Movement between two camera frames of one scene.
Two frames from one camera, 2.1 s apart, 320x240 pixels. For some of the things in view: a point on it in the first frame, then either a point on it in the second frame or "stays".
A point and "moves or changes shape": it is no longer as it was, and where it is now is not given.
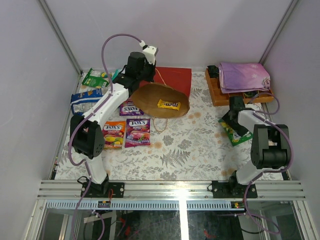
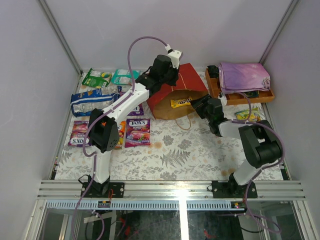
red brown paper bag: x=167 y=96 moves or changes shape
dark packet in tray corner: x=213 y=71 stays
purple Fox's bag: x=138 y=132 stays
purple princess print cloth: x=236 y=77 stays
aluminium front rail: x=171 y=189 stays
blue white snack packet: x=82 y=102 stays
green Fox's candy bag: x=96 y=79 stays
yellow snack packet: x=168 y=104 -> x=180 y=102
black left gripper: x=149 y=74 -> x=172 y=78
